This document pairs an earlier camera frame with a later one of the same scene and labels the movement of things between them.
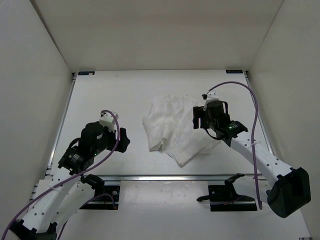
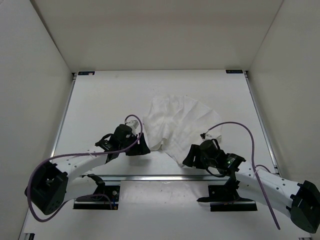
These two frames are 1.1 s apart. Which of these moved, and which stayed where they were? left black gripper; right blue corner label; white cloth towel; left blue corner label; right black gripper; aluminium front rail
Moved: right black gripper; left black gripper
Stayed: left blue corner label; right blue corner label; white cloth towel; aluminium front rail
